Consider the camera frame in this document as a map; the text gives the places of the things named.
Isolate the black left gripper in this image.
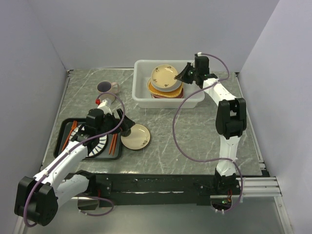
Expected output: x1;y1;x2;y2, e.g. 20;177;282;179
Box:
97;108;135;137

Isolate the white ceramic bowl plate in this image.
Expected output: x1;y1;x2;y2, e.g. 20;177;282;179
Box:
149;80;183;93

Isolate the woven bamboo plate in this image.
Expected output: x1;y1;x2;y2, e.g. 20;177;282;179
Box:
147;79;183;98

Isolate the small beige floral plate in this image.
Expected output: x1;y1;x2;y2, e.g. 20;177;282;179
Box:
151;64;181;91

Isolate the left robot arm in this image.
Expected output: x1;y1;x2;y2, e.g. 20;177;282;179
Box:
14;109;135;227

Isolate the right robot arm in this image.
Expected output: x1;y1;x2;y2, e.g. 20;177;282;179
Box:
176;52;247;194

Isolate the white plastic bin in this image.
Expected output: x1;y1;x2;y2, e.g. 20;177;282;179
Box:
132;59;205;109

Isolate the orange chopstick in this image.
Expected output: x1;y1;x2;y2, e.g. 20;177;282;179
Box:
109;134;117;155
111;134;118;155

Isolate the beige plate, black calligraphy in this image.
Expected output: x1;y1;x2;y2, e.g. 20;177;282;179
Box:
121;124;151;150

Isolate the white blue striped plate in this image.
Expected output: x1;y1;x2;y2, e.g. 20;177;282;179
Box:
69;124;108;158

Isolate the beige ceramic mug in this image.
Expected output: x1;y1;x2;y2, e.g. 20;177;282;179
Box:
97;81;120;102

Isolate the black serving tray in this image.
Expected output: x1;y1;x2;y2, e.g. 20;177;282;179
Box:
53;117;122;161

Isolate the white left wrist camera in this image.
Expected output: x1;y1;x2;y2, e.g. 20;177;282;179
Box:
96;98;113;115

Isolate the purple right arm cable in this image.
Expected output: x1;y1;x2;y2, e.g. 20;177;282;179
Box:
172;52;244;215

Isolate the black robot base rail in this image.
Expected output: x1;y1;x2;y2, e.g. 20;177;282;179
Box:
80;173;242;207

